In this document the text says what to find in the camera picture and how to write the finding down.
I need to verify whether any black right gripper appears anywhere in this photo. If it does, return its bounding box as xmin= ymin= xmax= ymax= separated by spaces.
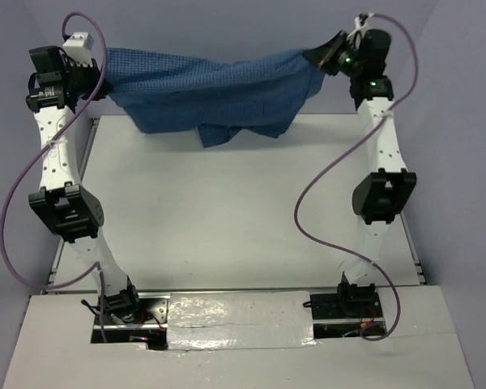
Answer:
xmin=301 ymin=30 xmax=363 ymax=78

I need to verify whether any blue plaid long sleeve shirt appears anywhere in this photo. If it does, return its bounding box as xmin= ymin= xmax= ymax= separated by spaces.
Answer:
xmin=105 ymin=48 xmax=325 ymax=147

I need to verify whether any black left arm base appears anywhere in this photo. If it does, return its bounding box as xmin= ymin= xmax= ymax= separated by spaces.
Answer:
xmin=90 ymin=294 xmax=169 ymax=351

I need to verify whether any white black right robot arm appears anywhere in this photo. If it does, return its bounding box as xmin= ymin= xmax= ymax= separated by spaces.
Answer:
xmin=304 ymin=29 xmax=417 ymax=317

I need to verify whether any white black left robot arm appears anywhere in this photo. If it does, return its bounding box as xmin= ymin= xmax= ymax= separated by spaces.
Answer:
xmin=26 ymin=45 xmax=143 ymax=323

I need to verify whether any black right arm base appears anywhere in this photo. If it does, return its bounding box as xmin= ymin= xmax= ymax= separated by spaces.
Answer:
xmin=302 ymin=293 xmax=386 ymax=340

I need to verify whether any silver tape covered panel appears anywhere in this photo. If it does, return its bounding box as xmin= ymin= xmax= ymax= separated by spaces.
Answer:
xmin=167 ymin=291 xmax=316 ymax=351

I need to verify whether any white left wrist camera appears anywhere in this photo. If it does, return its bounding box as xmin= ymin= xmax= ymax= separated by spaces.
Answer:
xmin=62 ymin=32 xmax=94 ymax=67

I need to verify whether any aluminium table edge rail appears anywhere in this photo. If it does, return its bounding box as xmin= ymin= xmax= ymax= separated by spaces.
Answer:
xmin=370 ymin=113 xmax=427 ymax=288

